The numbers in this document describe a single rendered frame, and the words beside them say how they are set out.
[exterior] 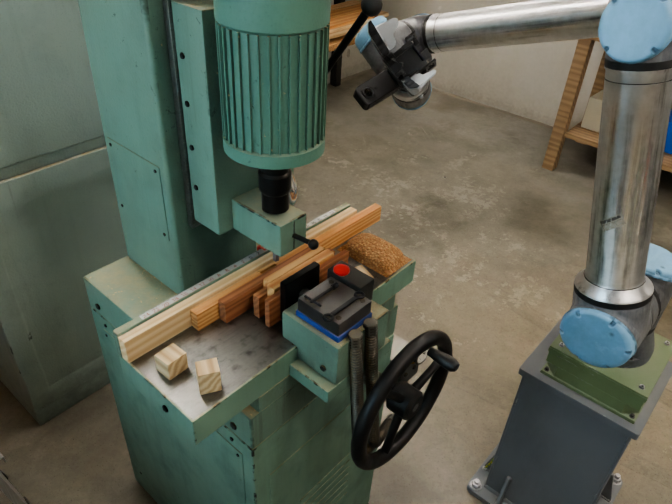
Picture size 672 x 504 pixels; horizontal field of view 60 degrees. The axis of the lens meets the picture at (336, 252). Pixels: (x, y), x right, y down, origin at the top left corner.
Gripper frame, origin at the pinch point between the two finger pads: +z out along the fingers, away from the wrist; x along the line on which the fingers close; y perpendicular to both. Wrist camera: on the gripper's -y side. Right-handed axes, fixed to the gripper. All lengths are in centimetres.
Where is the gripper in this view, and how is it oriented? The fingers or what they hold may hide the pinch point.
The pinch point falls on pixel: (390, 56)
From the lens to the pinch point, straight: 110.8
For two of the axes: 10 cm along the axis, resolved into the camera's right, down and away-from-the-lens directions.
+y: 7.9, -5.8, -1.8
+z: -1.9, 0.5, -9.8
